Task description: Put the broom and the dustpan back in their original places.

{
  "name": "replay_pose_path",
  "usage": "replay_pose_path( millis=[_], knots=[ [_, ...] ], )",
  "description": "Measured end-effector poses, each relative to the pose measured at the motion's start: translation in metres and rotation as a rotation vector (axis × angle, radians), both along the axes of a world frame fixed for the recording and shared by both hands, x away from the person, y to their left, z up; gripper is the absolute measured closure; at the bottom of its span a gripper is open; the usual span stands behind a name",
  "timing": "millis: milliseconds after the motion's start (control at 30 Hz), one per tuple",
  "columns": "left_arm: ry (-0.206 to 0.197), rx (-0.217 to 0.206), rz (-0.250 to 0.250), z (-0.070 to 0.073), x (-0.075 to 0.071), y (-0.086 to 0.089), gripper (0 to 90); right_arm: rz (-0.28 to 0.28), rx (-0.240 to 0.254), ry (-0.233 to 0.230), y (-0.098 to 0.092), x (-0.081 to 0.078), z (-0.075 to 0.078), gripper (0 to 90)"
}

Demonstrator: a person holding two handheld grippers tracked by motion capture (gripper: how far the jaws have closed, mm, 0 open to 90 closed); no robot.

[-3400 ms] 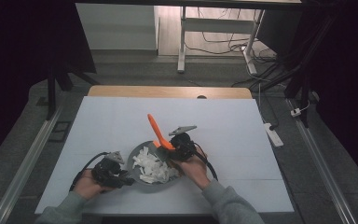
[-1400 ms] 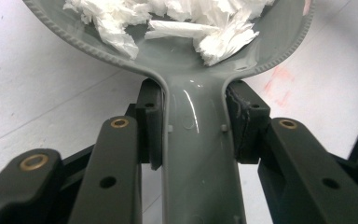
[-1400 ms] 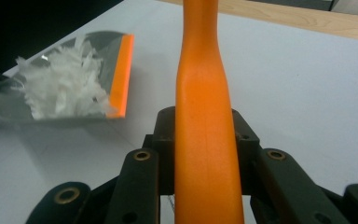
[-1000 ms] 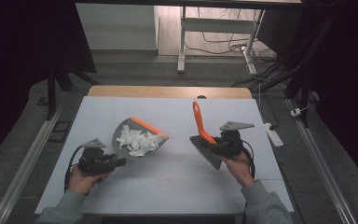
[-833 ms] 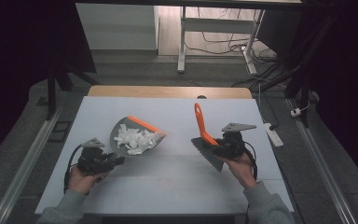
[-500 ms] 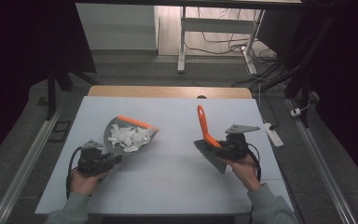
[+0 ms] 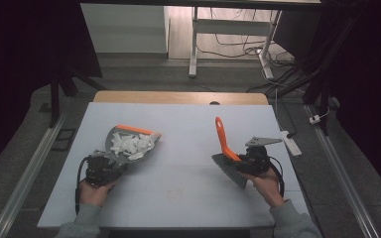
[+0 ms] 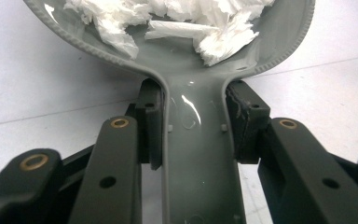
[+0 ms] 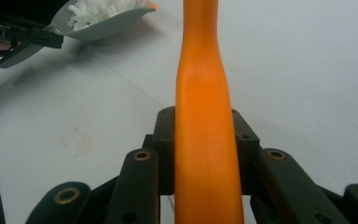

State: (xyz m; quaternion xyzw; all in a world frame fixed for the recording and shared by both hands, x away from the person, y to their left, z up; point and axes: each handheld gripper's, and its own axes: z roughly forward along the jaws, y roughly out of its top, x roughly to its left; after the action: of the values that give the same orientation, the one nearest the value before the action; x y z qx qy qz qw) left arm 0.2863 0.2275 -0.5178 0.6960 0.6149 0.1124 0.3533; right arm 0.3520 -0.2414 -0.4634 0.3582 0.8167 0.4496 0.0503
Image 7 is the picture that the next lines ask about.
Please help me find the tangle of floor cables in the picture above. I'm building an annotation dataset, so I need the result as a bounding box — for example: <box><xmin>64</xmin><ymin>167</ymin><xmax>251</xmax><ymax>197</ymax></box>
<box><xmin>196</xmin><ymin>8</ymin><xmax>297</xmax><ymax>68</ymax></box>

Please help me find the pile of white paper scraps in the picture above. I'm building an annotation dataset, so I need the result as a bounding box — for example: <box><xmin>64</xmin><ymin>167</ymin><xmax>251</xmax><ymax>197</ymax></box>
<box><xmin>109</xmin><ymin>133</ymin><xmax>156</xmax><ymax>162</ymax></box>

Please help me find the right hand-held gripper black cable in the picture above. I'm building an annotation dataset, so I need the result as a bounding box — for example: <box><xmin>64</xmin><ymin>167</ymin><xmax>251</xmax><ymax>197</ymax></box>
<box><xmin>269</xmin><ymin>156</ymin><xmax>286</xmax><ymax>198</ymax></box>

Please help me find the hand-held gripper black cable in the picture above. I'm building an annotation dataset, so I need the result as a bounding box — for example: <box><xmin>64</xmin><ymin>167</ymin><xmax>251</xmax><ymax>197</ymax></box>
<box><xmin>74</xmin><ymin>157</ymin><xmax>90</xmax><ymax>216</ymax></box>
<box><xmin>269</xmin><ymin>156</ymin><xmax>286</xmax><ymax>198</ymax></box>

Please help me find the orange brush with grey bristles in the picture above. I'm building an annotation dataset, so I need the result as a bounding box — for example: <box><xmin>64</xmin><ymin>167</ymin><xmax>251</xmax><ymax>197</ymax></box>
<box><xmin>211</xmin><ymin>116</ymin><xmax>248</xmax><ymax>190</ymax></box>

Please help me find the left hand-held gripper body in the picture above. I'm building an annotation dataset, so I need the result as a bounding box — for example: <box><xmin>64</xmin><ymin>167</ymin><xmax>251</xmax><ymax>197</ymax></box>
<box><xmin>84</xmin><ymin>149</ymin><xmax>124</xmax><ymax>186</ymax></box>

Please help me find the left hand-held gripper black cable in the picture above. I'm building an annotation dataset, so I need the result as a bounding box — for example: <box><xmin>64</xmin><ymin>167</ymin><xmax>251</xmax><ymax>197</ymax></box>
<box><xmin>74</xmin><ymin>157</ymin><xmax>90</xmax><ymax>216</ymax></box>

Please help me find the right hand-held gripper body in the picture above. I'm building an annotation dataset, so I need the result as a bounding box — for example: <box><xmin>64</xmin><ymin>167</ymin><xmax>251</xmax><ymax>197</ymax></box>
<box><xmin>244</xmin><ymin>136</ymin><xmax>284</xmax><ymax>177</ymax></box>

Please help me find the person's left hand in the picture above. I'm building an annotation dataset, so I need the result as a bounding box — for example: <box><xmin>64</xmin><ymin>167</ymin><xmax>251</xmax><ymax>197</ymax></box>
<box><xmin>78</xmin><ymin>178</ymin><xmax>120</xmax><ymax>207</ymax></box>

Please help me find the black power strip cable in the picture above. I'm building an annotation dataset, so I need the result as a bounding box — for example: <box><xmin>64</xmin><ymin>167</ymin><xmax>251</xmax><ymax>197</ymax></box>
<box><xmin>273</xmin><ymin>86</ymin><xmax>299</xmax><ymax>139</ymax></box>

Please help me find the grey dustpan with orange edge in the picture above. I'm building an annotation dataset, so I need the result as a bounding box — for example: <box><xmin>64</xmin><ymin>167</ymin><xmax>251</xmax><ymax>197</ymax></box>
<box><xmin>93</xmin><ymin>124</ymin><xmax>163</xmax><ymax>167</ymax></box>

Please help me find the person's right hand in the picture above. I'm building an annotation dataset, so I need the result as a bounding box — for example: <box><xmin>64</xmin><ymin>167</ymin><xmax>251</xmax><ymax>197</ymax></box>
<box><xmin>246</xmin><ymin>168</ymin><xmax>286</xmax><ymax>208</ymax></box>

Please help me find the white table cover sheet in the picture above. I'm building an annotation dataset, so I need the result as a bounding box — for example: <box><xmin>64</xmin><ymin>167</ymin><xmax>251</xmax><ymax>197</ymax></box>
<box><xmin>37</xmin><ymin>101</ymin><xmax>314</xmax><ymax>230</ymax></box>

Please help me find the dark curtain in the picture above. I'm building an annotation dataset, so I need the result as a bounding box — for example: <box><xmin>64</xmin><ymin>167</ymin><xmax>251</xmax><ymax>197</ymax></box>
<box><xmin>320</xmin><ymin>0</ymin><xmax>381</xmax><ymax>206</ymax></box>
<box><xmin>0</xmin><ymin>0</ymin><xmax>103</xmax><ymax>179</ymax></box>

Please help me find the white power strip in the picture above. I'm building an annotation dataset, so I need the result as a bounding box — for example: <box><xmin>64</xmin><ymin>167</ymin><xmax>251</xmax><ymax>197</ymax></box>
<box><xmin>280</xmin><ymin>130</ymin><xmax>303</xmax><ymax>157</ymax></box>

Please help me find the black metal stand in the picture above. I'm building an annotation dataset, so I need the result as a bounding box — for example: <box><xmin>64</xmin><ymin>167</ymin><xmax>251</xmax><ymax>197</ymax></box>
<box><xmin>48</xmin><ymin>65</ymin><xmax>107</xmax><ymax>129</ymax></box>
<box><xmin>302</xmin><ymin>16</ymin><xmax>361</xmax><ymax>137</ymax></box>

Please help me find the white desk frame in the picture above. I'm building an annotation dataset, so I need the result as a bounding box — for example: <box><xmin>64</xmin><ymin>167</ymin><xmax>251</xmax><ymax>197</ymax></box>
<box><xmin>188</xmin><ymin>6</ymin><xmax>283</xmax><ymax>79</ymax></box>

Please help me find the wooden table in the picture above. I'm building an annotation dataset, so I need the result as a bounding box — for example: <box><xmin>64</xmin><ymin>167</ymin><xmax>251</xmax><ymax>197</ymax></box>
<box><xmin>92</xmin><ymin>90</ymin><xmax>270</xmax><ymax>106</ymax></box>

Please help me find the aluminium rail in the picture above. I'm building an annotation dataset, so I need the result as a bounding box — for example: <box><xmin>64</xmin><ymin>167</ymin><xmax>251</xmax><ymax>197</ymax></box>
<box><xmin>306</xmin><ymin>104</ymin><xmax>381</xmax><ymax>238</ymax></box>
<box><xmin>0</xmin><ymin>113</ymin><xmax>67</xmax><ymax>238</ymax></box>

